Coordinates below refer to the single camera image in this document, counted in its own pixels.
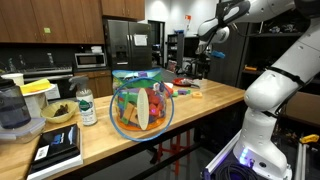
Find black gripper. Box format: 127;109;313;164
196;53;212;79

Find clear plastic bag of blocks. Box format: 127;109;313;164
109;67;175;143

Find grey knitted cloth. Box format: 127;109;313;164
181;78;201;89

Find black computer monitor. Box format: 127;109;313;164
183;35;200;59

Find red plate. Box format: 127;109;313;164
172;77;194;87

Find dark shelving unit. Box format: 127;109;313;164
238;19;320;91

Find white paper on refrigerator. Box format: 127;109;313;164
133;34;149;47

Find stainless steel refrigerator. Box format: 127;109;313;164
103;18;154;72

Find wooden stool red legs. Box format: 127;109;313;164
155;130;192;177

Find brown wooden lower cabinet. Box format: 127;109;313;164
74;69;114;99

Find white stack above microwave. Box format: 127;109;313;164
90;45;103;54

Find silver microwave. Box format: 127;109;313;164
74;52;108;70

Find white spray bottle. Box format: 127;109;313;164
68;75;99;127

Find brown wooden upper cabinets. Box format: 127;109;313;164
0;0;146;45

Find yellow bowl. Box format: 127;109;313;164
40;99;79;124

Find black kitchen stove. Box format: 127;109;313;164
19;65;75;101

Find yellow sponge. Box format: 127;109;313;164
19;78;52;95

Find white tub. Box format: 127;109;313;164
23;92;51;119

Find white cup with rim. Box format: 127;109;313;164
0;72;25;87

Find clear plastic lidded container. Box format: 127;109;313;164
0;117;47;145

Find dark transparent pitcher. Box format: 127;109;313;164
0;77;32;130

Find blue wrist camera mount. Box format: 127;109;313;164
210;50;226;60

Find black metal table frame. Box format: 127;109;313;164
83;99;248;180

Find coiled black floor cables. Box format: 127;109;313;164
216;162;259;180

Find yellow handled tool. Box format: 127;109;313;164
299;133;320;145

